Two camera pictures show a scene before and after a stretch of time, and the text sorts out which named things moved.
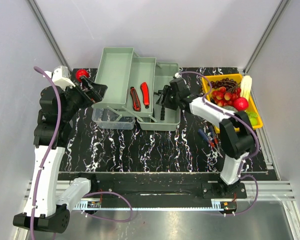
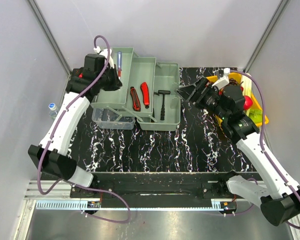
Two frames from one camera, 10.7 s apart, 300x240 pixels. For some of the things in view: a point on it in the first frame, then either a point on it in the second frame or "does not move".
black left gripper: (96, 93) → (117, 84)
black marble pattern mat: (198, 146) does not move
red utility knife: (144, 88) does not move
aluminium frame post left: (48, 33) does not move
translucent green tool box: (129, 99) does not move
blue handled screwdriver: (211, 144) → (119, 63)
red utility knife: (136, 103) does not move
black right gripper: (166, 104) → (206, 87)
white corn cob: (246, 86) does not move
